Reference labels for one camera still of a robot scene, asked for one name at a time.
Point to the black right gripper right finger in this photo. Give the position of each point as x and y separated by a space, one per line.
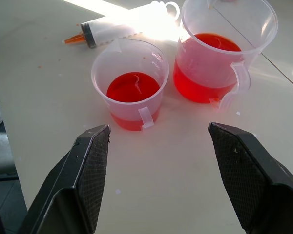
256 180

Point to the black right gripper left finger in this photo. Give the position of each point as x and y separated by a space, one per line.
70 185

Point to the small beaker with red liquid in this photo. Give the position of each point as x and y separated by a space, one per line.
130 87

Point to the large beaker with red liquid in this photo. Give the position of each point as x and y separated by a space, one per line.
210 73

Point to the large clear plastic syringe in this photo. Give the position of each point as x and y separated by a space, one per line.
107 29

